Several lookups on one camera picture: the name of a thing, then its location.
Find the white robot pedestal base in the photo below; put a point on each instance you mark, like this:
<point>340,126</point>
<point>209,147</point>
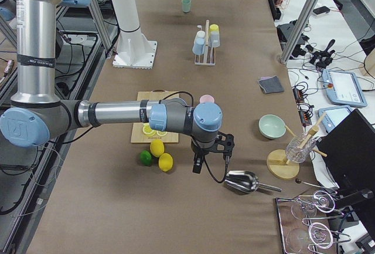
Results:
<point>133,49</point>

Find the yellow lemon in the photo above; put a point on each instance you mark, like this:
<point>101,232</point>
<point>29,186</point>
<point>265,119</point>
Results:
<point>165,162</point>
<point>157,148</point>

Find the metal glass rack tray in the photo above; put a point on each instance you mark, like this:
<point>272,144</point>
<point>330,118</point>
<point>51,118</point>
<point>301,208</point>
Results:
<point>303,223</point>

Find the metal scoop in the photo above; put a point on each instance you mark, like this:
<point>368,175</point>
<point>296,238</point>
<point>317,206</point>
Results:
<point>247,182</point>

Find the green lime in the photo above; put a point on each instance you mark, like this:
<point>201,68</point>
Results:
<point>146,158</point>

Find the white plastic cup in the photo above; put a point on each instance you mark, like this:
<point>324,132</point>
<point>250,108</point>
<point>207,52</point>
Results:
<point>200,34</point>

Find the grey folded cloth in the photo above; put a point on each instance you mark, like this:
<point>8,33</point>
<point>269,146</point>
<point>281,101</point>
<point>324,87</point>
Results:
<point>270,85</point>

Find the yellow plastic cup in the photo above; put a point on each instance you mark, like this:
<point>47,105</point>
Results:
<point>214,28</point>

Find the aluminium frame post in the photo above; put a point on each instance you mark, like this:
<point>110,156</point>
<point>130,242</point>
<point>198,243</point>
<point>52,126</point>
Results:
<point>297,30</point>

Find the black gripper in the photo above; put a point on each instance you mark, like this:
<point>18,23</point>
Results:
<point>198,150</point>

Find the white wire cup rack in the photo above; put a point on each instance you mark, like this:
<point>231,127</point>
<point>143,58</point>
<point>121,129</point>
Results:
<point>209,56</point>

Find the grey plastic cup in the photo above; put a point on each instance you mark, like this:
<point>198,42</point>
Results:
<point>214,39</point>

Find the green plastic cup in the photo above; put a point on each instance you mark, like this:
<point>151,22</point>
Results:
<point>186,5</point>

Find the clear glass cup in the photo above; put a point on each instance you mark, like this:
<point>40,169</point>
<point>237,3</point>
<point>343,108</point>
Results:
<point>298,154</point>

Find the mint green bowl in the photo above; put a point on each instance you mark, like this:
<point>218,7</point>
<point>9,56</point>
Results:
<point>271,126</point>

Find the pink plastic cup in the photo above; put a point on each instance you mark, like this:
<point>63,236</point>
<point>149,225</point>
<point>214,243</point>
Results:
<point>206,98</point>

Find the wooden cutting board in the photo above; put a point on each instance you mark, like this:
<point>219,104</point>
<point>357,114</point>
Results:
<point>137,137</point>

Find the teach pendant tablet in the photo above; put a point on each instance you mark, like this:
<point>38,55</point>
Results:
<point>343,88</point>
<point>334,115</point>

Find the black monitor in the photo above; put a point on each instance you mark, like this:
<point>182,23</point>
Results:
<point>350,153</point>

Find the lemon half slice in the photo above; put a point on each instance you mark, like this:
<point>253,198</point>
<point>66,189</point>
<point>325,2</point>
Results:
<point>148,131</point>

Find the blue plastic cup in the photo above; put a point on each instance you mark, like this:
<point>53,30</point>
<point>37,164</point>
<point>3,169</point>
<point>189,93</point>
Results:
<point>198,46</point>

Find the wooden mug tree stand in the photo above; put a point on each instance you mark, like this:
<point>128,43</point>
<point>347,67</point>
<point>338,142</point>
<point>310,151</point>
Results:
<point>277,161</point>

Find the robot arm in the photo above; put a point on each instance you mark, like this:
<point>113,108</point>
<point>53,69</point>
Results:
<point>37,115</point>

